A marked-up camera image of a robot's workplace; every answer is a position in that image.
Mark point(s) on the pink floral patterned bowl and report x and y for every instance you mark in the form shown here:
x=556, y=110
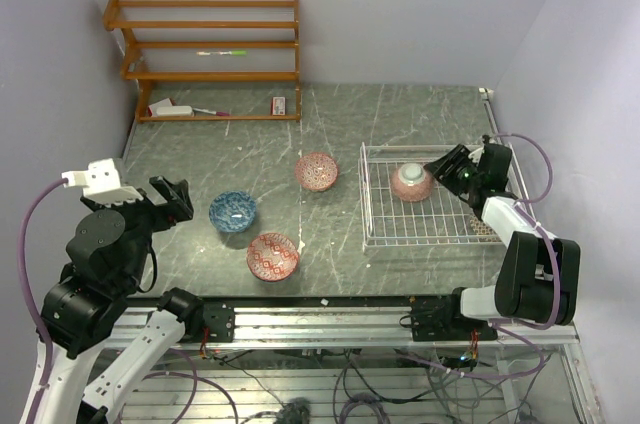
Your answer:
x=316, y=171

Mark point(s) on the white box on shelf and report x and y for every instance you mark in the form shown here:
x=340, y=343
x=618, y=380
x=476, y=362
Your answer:
x=175, y=111

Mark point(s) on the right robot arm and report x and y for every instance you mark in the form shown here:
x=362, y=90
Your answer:
x=538, y=280

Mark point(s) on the blue patterned bowl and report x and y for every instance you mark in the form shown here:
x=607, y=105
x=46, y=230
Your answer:
x=232, y=211

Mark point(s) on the white wire dish rack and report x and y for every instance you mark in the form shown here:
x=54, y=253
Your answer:
x=441, y=219

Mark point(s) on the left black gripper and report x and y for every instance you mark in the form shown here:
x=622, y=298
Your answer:
x=174, y=192

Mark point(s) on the green pen on shelf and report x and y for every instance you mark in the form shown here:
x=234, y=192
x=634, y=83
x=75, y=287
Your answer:
x=222, y=52

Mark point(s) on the aluminium mounting rail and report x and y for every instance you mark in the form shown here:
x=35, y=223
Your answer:
x=358, y=322

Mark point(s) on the red geometric patterned bowl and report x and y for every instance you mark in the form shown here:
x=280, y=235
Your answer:
x=272, y=257

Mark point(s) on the wooden shelf rack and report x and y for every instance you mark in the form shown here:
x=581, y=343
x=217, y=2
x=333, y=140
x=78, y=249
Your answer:
x=133, y=67

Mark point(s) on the black white leaf bowl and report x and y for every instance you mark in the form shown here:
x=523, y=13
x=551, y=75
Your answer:
x=411, y=182

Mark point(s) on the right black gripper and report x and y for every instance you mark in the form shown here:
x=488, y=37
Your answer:
x=445, y=168

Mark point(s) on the red white small card box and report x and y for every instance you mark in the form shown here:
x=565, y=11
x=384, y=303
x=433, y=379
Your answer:
x=278, y=106

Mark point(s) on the brown lattice patterned bowl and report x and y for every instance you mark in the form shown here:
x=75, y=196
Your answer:
x=482, y=230

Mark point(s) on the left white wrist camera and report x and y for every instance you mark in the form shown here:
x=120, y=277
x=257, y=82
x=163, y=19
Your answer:
x=103, y=182

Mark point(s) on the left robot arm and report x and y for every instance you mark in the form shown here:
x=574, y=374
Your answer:
x=107, y=255

